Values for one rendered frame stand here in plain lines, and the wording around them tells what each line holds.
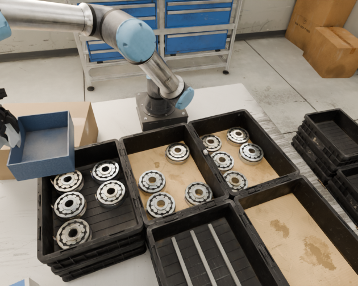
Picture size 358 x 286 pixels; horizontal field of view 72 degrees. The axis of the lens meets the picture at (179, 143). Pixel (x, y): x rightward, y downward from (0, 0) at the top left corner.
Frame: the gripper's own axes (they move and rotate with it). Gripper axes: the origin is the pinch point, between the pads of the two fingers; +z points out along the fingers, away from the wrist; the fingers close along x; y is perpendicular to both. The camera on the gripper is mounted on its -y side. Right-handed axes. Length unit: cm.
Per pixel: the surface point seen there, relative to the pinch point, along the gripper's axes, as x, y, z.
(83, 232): 9.4, 18.7, 27.3
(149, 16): 62, -197, 48
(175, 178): 43, 2, 35
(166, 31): 76, -192, 64
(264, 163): 82, 3, 40
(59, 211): 1.3, 9.2, 26.4
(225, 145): 69, -10, 39
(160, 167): 38, -4, 34
